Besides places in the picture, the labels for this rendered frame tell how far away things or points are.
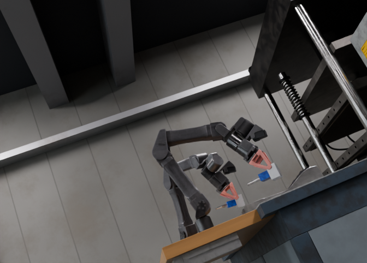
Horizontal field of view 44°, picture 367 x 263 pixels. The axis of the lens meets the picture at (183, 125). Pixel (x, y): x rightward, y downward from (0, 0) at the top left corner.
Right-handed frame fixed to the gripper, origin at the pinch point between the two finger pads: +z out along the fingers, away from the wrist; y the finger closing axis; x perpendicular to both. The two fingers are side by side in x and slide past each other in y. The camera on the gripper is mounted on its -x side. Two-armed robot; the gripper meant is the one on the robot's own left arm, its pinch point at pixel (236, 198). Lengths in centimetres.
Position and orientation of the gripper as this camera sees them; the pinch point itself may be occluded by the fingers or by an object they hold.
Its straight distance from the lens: 212.4
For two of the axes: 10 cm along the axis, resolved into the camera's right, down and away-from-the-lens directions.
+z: 7.3, 6.7, -1.7
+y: -0.1, 2.6, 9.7
